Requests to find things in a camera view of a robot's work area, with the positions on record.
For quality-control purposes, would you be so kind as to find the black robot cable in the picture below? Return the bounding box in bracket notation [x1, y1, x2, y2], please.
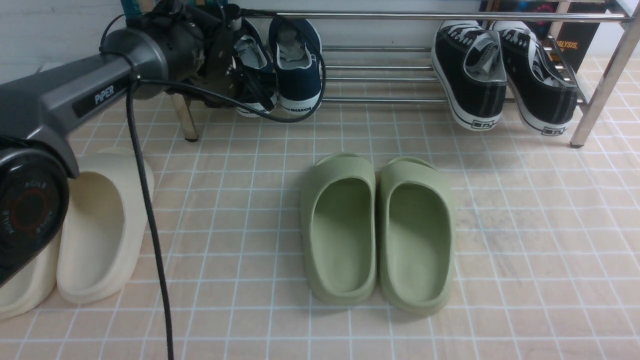
[99, 10, 327, 360]

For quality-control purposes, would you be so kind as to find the black sneaker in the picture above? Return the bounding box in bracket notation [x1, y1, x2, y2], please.
[489, 21, 579, 137]
[430, 20, 508, 132]

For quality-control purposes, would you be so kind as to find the cream right slipper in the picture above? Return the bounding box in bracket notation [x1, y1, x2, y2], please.
[56, 147, 147, 305]

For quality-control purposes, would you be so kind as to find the cream left slipper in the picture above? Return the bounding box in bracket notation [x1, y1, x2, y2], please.
[0, 230, 62, 321]

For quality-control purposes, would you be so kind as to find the cream slipper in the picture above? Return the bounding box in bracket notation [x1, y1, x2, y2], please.
[56, 147, 147, 305]
[0, 230, 62, 321]

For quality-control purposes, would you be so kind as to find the black right sneaker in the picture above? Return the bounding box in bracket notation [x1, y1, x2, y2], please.
[489, 21, 579, 137]

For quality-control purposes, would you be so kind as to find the green right slipper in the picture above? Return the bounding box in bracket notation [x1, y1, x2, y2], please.
[376, 156, 457, 317]

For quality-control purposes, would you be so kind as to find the dark book box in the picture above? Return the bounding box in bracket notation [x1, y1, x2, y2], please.
[478, 0, 610, 72]

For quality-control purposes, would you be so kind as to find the metal shoe rack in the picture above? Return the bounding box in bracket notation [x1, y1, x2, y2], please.
[167, 0, 640, 149]

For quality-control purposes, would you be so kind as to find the black left sneaker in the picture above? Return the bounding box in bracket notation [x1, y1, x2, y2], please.
[430, 20, 508, 132]

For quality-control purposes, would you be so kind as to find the green slipper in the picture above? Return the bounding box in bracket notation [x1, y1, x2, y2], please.
[299, 152, 377, 306]
[376, 156, 457, 317]

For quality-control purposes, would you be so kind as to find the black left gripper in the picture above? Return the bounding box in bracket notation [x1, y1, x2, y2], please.
[192, 3, 246, 105]

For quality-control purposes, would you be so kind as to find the blue green poster board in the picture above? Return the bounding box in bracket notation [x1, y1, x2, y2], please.
[120, 0, 155, 19]

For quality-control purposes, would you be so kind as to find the green left slipper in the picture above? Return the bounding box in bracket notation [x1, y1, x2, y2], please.
[299, 152, 377, 306]

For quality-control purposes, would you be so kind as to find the navy canvas shoe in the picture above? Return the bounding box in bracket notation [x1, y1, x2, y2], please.
[268, 18, 323, 116]
[233, 18, 278, 114]

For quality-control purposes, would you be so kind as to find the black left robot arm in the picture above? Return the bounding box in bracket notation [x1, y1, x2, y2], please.
[0, 0, 274, 285]

